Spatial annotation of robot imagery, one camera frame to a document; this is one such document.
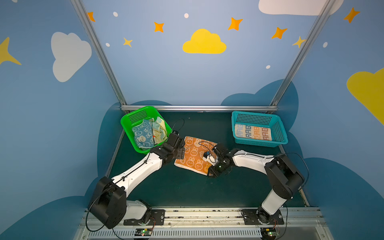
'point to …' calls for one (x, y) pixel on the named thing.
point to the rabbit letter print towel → (253, 132)
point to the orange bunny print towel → (198, 155)
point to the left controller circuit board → (143, 232)
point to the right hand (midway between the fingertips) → (211, 172)
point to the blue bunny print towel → (144, 134)
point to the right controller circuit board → (268, 232)
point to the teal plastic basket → (279, 134)
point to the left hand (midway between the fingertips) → (178, 149)
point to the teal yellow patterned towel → (159, 131)
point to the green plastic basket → (133, 118)
